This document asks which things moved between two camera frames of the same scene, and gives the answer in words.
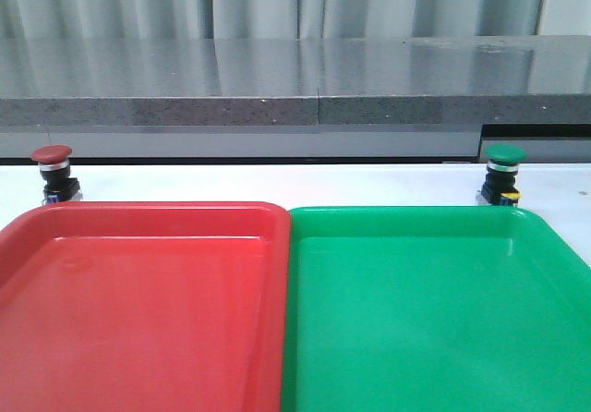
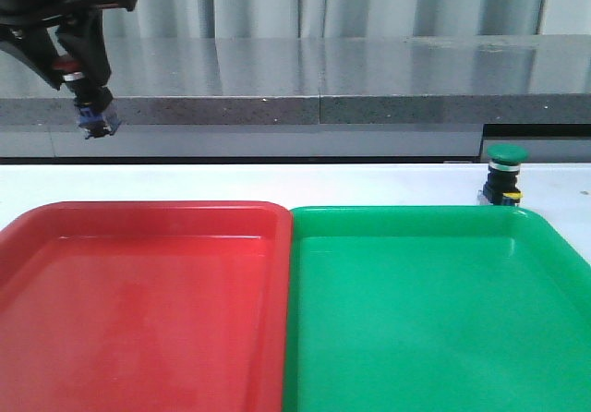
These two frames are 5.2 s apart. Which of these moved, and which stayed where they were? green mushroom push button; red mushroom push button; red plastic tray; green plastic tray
Moved: red mushroom push button
Stayed: green plastic tray; red plastic tray; green mushroom push button
